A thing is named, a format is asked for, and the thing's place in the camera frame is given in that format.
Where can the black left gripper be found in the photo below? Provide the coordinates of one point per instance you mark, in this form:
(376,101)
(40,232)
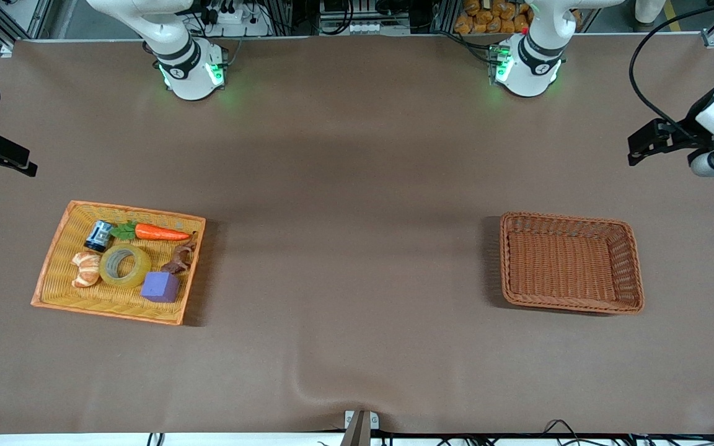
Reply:
(694,131)

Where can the yellowish clear tape roll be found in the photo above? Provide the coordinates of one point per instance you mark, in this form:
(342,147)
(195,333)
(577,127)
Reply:
(125,265)

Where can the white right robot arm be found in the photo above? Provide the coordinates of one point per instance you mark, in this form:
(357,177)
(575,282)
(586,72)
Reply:
(191,69)

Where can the small blue can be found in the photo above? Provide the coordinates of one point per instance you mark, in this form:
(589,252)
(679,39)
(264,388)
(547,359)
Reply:
(98,236)

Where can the toy croissant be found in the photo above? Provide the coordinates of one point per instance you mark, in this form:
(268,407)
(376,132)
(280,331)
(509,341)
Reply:
(87,269)

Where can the brown wicker basket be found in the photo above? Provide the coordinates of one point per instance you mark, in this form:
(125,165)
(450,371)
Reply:
(568,263)

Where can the orange woven tray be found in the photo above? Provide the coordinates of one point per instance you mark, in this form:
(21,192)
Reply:
(72,297)

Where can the orange toy carrot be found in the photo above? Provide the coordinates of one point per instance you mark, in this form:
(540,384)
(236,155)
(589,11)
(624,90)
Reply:
(158,233)

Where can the brown toy figure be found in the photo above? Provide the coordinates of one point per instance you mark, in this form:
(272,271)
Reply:
(178,260)

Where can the purple foam cube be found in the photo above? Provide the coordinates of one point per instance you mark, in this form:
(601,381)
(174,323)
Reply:
(160,287)

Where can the bag of orange buns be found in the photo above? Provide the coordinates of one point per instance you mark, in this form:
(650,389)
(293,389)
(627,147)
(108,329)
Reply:
(493,17)

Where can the metal camera bracket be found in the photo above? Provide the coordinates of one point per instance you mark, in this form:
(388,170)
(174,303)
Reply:
(360,427)

